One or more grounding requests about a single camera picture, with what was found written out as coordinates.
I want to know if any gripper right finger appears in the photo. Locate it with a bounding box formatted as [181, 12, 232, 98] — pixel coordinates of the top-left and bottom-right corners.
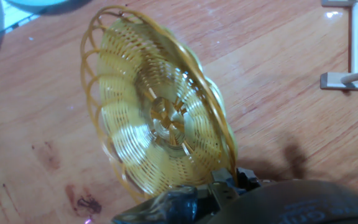
[236, 167, 261, 191]

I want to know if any glossy wooden board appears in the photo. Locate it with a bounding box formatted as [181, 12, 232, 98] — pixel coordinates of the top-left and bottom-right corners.
[0, 0, 358, 224]

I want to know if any light blue plate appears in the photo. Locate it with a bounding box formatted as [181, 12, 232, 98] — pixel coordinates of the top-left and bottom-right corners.
[0, 4, 45, 34]

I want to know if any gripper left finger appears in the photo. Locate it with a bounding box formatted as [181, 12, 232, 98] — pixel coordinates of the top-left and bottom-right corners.
[196, 167, 241, 208]

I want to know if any yellow woven plastic dish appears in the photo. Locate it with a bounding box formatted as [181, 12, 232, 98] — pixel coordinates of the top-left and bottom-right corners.
[80, 5, 239, 205]

